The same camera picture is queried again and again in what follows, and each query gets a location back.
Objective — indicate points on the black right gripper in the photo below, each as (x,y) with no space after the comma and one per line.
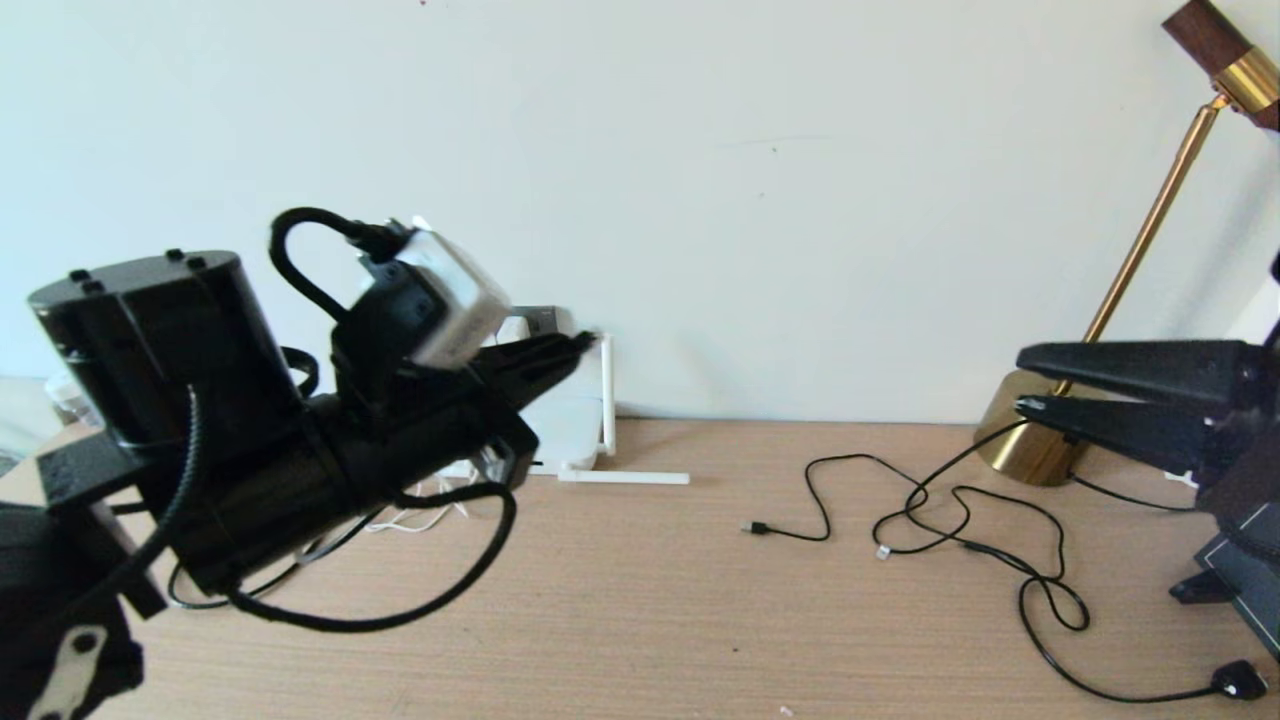
(1250,450)

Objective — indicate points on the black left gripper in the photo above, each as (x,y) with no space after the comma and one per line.
(490,440)

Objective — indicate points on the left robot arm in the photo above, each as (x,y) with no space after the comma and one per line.
(200,400)

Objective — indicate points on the white router with four antennas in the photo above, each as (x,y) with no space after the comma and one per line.
(575,440)

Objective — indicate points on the brass desk lamp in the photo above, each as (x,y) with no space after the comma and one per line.
(1140,250)

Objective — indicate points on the black plastic stand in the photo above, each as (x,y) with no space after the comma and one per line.
(1195,592)

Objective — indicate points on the grey wall socket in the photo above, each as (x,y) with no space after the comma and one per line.
(545,318)

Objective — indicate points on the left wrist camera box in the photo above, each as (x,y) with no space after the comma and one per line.
(460,290)

